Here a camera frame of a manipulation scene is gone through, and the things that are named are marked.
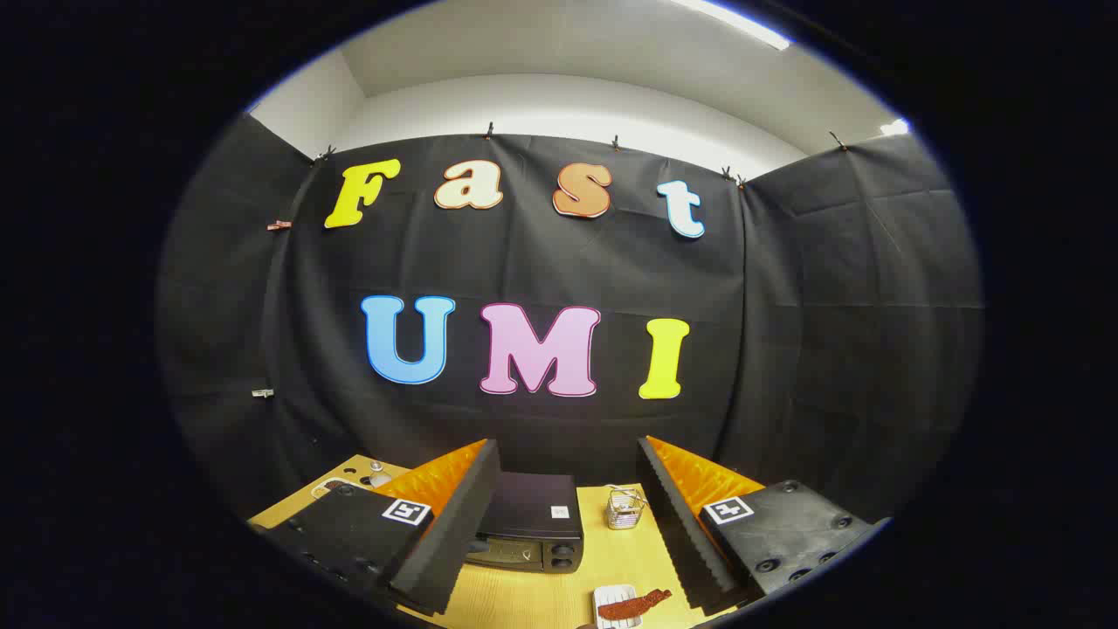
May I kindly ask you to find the reddish-brown meat slice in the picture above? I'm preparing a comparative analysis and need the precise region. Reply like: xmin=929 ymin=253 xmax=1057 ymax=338
xmin=597 ymin=589 xmax=673 ymax=623

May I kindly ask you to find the metal wire basket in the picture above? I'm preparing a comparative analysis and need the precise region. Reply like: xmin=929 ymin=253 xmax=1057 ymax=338
xmin=605 ymin=486 xmax=648 ymax=531

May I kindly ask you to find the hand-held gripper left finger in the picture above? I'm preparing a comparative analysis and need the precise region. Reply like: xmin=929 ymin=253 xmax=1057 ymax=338
xmin=262 ymin=439 xmax=503 ymax=617

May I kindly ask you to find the small white plate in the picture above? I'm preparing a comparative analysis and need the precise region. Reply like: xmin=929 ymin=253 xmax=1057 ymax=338
xmin=593 ymin=584 xmax=643 ymax=629

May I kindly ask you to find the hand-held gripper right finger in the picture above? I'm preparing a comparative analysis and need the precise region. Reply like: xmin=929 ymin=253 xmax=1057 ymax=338
xmin=638 ymin=435 xmax=892 ymax=617

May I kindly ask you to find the black toaster oven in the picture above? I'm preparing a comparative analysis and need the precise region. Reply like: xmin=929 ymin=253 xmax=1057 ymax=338
xmin=463 ymin=472 xmax=584 ymax=574

